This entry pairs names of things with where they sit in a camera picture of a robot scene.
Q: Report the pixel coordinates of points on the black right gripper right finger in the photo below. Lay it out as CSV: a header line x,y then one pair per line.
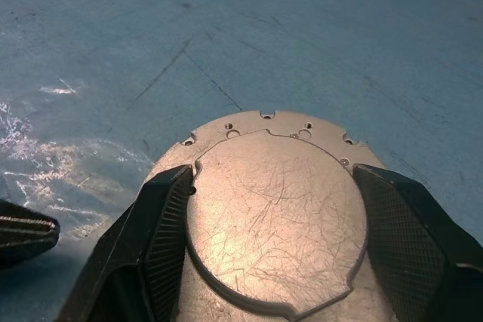
x,y
419,246

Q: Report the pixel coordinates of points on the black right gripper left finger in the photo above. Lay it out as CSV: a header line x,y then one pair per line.
x,y
124,254

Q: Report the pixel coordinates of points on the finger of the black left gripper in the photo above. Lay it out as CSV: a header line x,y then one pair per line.
x,y
22,213
22,237

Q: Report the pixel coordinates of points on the round finned metal motor lid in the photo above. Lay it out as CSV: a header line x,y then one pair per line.
x,y
275,205

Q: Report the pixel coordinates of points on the blue plastic table cover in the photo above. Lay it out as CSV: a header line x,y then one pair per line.
x,y
264,35

